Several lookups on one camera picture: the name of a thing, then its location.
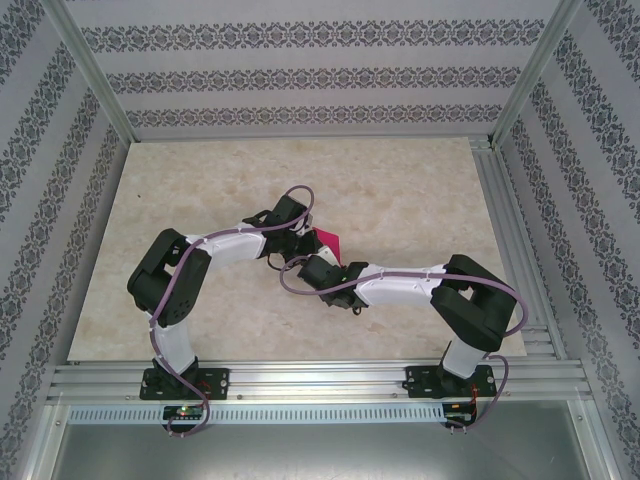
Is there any pink square paper sheet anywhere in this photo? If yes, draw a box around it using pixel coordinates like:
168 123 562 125
309 227 343 267

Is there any right circuit board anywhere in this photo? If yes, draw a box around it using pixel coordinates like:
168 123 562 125
444 402 476 424

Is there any circuit board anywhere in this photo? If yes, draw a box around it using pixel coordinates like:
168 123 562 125
163 405 205 421
444 402 476 424

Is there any left circuit board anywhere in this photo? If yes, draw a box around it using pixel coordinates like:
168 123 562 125
163 405 205 421

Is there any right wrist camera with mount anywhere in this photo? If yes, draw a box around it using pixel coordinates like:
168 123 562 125
315 244 344 267

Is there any long aluminium mounting rail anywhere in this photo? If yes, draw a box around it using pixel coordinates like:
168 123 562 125
47 357 594 404

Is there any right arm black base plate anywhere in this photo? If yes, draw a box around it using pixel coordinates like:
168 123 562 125
405 364 499 400

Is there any slotted grey cable duct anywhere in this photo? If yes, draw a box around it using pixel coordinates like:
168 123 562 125
67 403 446 425

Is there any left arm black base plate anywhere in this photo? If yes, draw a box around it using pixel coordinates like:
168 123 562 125
139 368 230 401

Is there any aluminium side rail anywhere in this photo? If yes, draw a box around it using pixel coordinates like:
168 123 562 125
469 137 569 361

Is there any left aluminium frame post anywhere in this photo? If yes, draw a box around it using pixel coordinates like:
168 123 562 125
42 0 139 144

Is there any aluminium frame post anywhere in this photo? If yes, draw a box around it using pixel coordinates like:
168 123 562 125
489 0 584 146
42 0 139 144

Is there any right aluminium frame post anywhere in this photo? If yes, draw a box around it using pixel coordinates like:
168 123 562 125
489 0 584 146

